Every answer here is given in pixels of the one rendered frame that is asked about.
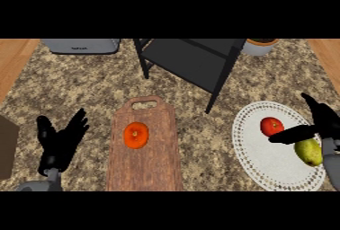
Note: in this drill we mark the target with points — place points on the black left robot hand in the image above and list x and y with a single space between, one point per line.
62 143

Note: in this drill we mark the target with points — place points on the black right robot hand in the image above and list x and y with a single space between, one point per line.
325 122

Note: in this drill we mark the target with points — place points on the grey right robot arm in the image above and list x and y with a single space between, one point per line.
331 163

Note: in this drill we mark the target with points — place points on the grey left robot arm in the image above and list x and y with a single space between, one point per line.
45 183

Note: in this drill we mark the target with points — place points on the red tomato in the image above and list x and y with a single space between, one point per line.
271 125

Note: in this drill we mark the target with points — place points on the white round lace placemat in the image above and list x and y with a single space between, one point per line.
274 149

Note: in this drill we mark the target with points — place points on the black tiered shelf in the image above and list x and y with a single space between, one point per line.
194 60

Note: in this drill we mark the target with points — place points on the green pear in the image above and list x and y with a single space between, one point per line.
309 151

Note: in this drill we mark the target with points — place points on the brown box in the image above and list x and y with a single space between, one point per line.
6 148

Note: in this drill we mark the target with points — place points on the orange fruit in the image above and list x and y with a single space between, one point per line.
135 135

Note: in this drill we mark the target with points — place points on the brown wooden cutting board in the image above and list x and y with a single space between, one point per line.
144 146

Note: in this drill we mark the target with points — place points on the grey plant pot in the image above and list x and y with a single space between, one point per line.
260 46

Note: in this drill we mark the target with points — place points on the grey toaster appliance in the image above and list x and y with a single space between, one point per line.
84 45

